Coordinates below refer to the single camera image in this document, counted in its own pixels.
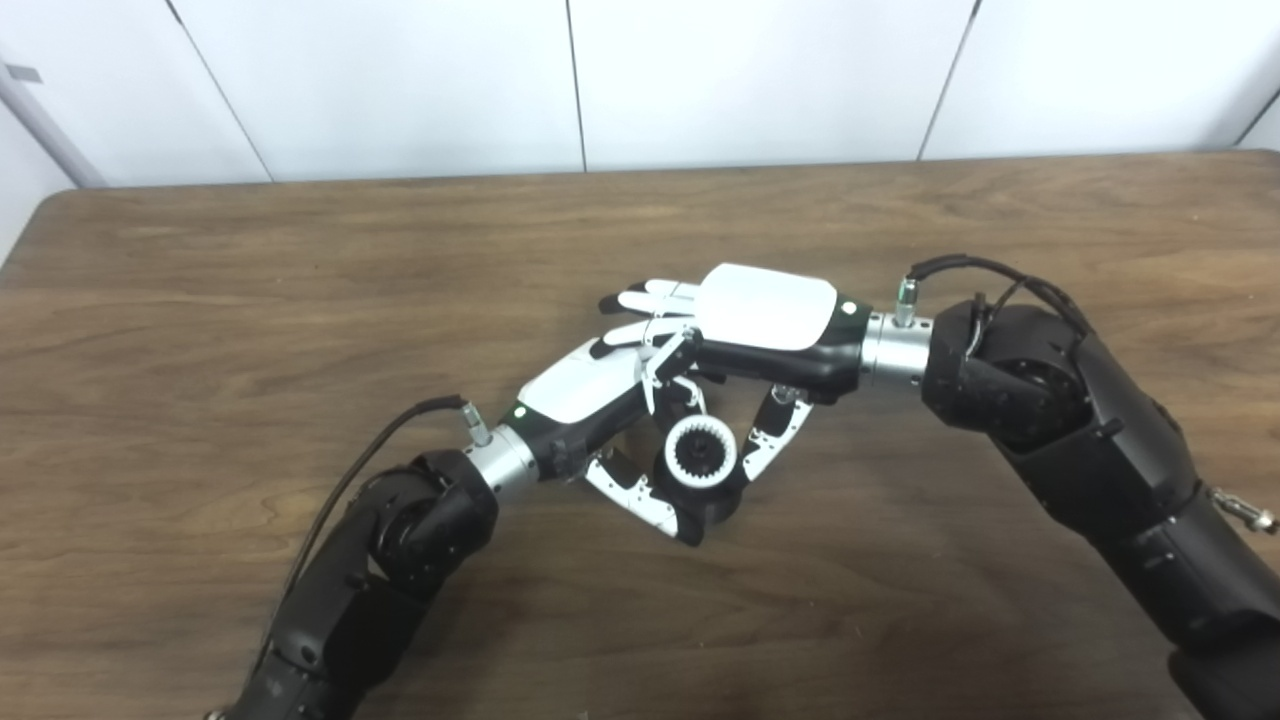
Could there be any round black plastic part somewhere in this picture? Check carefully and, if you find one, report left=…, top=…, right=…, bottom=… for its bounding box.
left=652, top=395, right=751, bottom=531

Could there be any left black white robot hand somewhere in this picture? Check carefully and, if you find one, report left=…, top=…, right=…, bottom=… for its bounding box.
left=500, top=335, right=711, bottom=548

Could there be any white plastic ring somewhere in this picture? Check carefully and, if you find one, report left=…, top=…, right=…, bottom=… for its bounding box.
left=664, top=416, right=739, bottom=489

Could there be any grey wall corner post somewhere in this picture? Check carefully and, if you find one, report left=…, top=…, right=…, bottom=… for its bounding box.
left=0, top=58, right=106, bottom=189

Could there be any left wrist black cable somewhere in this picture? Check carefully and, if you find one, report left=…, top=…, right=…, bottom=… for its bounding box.
left=255, top=395, right=493, bottom=681

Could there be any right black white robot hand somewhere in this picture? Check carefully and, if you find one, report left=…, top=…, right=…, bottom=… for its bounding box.
left=590, top=262, right=871, bottom=486

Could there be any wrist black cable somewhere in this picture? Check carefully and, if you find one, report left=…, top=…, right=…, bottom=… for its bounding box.
left=255, top=395, right=493, bottom=681
left=897, top=254, right=1279, bottom=533

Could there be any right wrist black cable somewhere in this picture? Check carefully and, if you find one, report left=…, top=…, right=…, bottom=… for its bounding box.
left=897, top=254, right=1279, bottom=533

